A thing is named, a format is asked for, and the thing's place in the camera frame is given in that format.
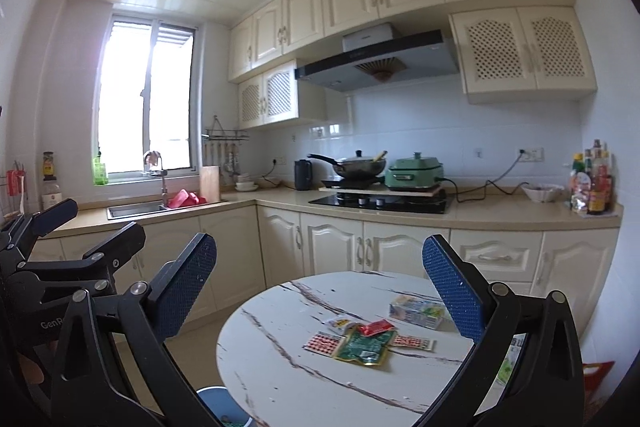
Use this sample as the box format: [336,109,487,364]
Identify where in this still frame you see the large cream lattice wall cabinet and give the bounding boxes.
[449,6,599,104]

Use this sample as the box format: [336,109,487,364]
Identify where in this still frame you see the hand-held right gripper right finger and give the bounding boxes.
[421,234,586,427]

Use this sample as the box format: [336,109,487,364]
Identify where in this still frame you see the kitchen window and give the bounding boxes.
[95,12,203,185]

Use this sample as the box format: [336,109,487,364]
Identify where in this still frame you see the red plastic basket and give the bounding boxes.
[167,189,210,209]

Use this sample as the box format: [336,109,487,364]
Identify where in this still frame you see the black wok with lid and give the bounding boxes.
[306,149,389,182]

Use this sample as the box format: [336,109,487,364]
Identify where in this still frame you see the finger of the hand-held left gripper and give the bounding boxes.
[17,223,147,294]
[4,198,79,264]

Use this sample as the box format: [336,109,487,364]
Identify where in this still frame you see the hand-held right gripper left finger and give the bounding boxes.
[50,233,218,427]

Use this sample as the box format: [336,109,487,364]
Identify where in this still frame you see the red checked packet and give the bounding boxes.
[302,331,347,356]
[391,333,437,353]

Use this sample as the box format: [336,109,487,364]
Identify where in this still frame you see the cream kitchen base cabinets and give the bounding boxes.
[27,187,623,348]

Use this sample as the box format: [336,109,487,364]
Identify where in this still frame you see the white bowl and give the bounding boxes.
[521,183,565,204]

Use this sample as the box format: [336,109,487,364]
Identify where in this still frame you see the grey range hood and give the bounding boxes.
[294,23,461,92]

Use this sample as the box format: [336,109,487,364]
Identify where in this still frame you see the wall utensil rack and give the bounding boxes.
[202,115,251,172]

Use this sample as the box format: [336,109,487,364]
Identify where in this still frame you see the green electric cooking pot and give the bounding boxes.
[384,151,447,192]

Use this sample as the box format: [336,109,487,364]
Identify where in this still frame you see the yellow snack packet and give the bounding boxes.
[326,314,360,334]

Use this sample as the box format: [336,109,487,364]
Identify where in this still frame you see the green dish soap bottle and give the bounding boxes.
[91,148,110,186]

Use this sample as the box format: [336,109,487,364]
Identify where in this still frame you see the red bag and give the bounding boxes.
[582,359,617,408]

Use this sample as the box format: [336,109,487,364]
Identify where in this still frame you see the wire utensil holder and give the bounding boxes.
[0,159,28,220]

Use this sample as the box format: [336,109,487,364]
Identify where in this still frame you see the steel kitchen sink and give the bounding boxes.
[106,201,171,220]

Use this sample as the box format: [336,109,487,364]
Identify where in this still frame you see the small cream lattice wall cabinet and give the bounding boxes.
[237,59,351,131]

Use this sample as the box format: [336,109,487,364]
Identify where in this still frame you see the black induction cooker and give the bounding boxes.
[320,177,386,190]

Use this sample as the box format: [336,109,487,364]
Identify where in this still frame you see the black electric kettle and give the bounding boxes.
[293,159,314,192]

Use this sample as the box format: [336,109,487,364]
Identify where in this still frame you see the red sachet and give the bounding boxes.
[356,319,394,337]

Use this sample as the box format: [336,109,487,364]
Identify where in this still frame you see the steel sink faucet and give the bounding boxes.
[143,150,169,208]

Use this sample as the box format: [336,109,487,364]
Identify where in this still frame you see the wooden cutting board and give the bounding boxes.
[199,165,222,204]

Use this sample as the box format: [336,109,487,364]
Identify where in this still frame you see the black gas hob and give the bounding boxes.
[308,192,455,215]

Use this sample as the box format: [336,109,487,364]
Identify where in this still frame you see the thin wooden board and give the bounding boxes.
[318,186,445,198]

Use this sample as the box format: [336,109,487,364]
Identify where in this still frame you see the black power cable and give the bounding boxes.
[440,149,531,205]

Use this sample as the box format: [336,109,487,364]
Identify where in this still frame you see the round white marble table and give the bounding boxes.
[216,271,526,427]

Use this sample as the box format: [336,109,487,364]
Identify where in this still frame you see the blue trash bin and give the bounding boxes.
[196,386,253,427]

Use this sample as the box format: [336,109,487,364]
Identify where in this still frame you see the green foil packet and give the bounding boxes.
[334,328,397,366]

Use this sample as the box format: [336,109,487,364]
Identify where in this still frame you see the drink carton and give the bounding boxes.
[389,294,447,331]

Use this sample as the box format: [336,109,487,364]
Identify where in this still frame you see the white plastic bag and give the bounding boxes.
[494,331,527,390]

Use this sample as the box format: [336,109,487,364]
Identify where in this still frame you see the person's left hand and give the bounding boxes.
[16,339,54,388]

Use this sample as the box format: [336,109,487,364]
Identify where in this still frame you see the large glass jar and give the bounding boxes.
[41,178,63,211]

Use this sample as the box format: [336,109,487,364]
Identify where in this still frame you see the group of sauce bottles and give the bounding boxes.
[569,138,615,215]

